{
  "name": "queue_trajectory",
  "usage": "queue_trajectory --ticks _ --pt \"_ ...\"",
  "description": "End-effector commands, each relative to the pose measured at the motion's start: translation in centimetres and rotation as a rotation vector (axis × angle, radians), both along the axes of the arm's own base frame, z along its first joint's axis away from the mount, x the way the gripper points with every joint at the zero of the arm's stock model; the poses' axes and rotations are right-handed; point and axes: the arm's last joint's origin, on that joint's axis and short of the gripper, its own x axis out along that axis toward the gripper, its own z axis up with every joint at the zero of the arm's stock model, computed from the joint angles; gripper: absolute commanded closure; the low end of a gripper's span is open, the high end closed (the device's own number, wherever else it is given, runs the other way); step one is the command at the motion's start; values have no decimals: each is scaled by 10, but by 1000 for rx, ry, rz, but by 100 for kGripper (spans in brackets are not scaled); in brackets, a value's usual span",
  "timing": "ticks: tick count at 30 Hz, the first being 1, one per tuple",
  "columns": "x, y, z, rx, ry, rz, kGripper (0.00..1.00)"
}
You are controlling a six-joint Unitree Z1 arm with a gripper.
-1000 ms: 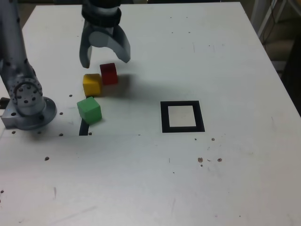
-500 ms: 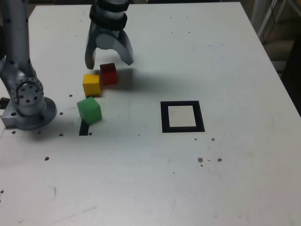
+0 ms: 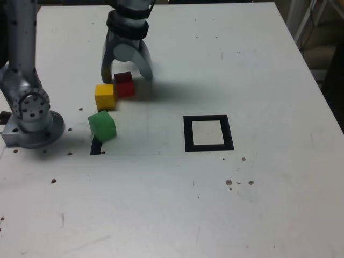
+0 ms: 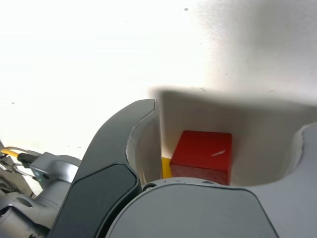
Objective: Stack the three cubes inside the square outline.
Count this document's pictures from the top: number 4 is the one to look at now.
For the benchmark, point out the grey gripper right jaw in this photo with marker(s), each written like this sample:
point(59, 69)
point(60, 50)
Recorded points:
point(198, 213)

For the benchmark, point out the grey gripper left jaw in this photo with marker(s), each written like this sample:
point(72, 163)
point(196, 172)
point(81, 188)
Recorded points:
point(99, 173)

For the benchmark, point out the red cube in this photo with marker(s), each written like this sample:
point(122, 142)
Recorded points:
point(200, 151)

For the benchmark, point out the yellow cube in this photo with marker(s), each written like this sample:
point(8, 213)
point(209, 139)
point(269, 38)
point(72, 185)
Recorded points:
point(166, 168)

